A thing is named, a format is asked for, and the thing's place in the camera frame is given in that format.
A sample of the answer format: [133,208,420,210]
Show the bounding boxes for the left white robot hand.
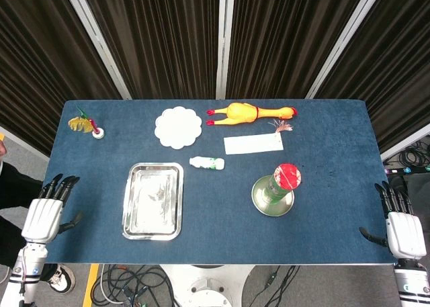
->
[21,173,83,245]

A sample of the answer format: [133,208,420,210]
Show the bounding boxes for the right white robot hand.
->
[358,180,428,259]

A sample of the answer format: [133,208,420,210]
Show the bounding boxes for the green can red lid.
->
[260,163,302,206]

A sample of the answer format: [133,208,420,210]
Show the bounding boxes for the person's black trousers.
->
[0,162,44,265]

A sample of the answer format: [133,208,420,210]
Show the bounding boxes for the black and white shoe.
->
[46,263,75,294]

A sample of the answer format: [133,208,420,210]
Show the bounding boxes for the black power strip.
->
[384,165,430,175]

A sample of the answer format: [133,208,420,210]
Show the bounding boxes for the yellow red feather shuttlecock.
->
[68,107,105,140]

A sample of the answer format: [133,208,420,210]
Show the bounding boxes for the rectangular steel tray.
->
[121,162,185,241]

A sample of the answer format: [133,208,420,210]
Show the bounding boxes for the round steel plate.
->
[251,175,296,218]

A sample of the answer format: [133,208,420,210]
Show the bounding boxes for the white flower-shaped palette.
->
[154,105,203,150]

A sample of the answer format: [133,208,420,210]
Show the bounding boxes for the dark brown curtain panel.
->
[314,0,430,153]
[79,0,222,100]
[225,0,370,100]
[0,0,124,157]

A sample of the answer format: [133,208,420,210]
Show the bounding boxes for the white drink bottle green label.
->
[189,156,225,171]

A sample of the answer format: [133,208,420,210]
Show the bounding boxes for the white bookmark with tassel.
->
[223,119,294,156]

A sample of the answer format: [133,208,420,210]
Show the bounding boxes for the blue table cloth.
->
[42,99,397,266]

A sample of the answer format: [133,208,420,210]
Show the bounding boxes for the yellow rubber chicken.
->
[206,101,298,126]

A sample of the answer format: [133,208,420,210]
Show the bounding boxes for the black coiled cable pile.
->
[396,139,430,169]

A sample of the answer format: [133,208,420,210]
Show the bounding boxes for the white partition frame post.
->
[215,0,237,100]
[304,0,387,100]
[61,0,132,101]
[381,122,430,162]

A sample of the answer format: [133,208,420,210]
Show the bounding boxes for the black floor cable bundle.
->
[91,265,181,307]

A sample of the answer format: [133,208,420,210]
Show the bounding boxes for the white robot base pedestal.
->
[159,264,253,307]

